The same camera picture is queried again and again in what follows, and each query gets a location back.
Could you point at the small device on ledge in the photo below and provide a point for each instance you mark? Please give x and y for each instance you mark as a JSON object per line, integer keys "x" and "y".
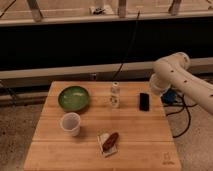
{"x": 97, "y": 11}

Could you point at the blue object on floor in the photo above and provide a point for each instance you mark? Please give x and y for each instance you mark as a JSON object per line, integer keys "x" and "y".
{"x": 169, "y": 97}

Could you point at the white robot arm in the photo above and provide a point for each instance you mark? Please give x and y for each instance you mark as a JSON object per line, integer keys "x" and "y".
{"x": 172, "y": 71}

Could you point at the black rectangular block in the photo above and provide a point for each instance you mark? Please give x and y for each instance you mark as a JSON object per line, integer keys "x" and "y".
{"x": 144, "y": 102}

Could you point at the green ceramic bowl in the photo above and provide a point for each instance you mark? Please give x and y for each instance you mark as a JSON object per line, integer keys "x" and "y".
{"x": 73, "y": 98}

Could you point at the brown sausage-shaped object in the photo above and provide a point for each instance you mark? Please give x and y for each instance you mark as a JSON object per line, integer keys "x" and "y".
{"x": 110, "y": 141}

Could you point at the translucent plastic cup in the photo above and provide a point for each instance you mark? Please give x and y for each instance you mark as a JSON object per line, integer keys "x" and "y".
{"x": 70, "y": 123}

